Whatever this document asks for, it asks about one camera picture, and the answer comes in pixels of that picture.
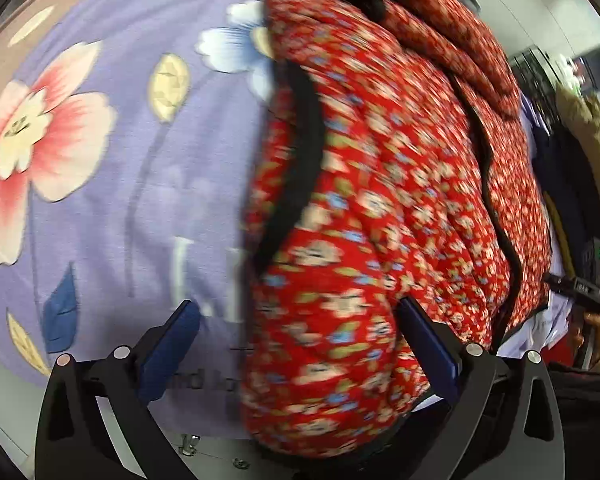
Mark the beige puffer jacket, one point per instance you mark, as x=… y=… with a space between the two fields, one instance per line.
x=590 y=130

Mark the purple floral bed sheet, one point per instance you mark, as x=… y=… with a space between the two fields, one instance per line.
x=105 y=160

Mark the black metal rack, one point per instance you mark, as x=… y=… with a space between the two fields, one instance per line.
x=535 y=67

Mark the dark navy garment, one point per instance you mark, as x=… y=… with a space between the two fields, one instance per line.
x=555 y=170

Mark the red floral quilted jacket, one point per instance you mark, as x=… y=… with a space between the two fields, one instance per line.
x=380 y=210

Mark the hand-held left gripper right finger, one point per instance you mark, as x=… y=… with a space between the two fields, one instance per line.
x=430 y=350

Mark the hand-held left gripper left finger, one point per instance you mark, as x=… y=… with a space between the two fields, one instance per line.
x=172 y=345

